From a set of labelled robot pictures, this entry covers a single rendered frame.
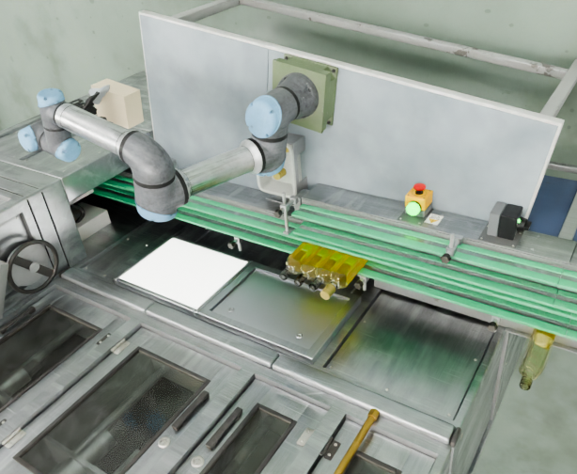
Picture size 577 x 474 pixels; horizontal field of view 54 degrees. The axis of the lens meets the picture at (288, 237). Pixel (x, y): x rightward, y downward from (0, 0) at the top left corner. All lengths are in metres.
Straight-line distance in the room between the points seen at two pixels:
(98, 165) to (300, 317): 1.07
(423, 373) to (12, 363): 1.36
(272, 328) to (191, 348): 0.29
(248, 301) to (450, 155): 0.85
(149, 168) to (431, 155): 0.89
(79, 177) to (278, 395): 1.20
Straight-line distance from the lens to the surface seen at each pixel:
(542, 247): 1.82
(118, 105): 2.07
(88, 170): 2.42
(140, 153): 1.56
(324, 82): 1.85
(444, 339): 1.91
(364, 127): 1.94
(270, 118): 1.72
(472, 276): 1.81
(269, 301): 2.01
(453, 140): 1.83
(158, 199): 1.60
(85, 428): 1.84
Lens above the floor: 2.35
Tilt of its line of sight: 43 degrees down
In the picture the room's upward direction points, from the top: 133 degrees counter-clockwise
